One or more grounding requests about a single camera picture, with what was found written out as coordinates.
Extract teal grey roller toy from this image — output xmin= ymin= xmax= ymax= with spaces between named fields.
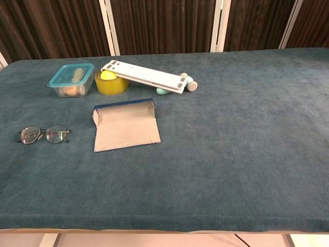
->
xmin=179 ymin=72 xmax=198 ymax=92

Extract orange round wooden piece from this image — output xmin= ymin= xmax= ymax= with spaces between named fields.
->
xmin=63 ymin=86 xmax=78 ymax=97

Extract yellow tape roll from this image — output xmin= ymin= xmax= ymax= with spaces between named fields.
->
xmin=94 ymin=70 xmax=130 ymax=96

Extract blue velvet tablecloth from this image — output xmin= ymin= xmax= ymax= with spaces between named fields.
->
xmin=0 ymin=47 xmax=329 ymax=234

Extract thin black metal eyeglasses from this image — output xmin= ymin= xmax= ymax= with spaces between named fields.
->
xmin=16 ymin=125 xmax=72 ymax=145

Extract yellow green ball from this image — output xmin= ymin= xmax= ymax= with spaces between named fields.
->
xmin=100 ymin=70 xmax=118 ymax=80

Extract beige wooden cylinder piece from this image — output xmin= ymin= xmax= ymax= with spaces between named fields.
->
xmin=71 ymin=67 xmax=85 ymax=83

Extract grey table leg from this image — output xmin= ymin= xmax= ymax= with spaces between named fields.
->
xmin=281 ymin=233 xmax=296 ymax=247

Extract white flat keyboard-like board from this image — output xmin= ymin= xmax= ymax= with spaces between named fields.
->
xmin=100 ymin=60 xmax=189 ymax=94

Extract brown pleated screen panels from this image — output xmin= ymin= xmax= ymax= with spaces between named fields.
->
xmin=0 ymin=0 xmax=329 ymax=65

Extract clear container with teal lid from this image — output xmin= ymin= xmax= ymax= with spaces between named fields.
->
xmin=47 ymin=63 xmax=95 ymax=98

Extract white table leg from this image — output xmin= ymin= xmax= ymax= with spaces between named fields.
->
xmin=38 ymin=233 xmax=62 ymax=247

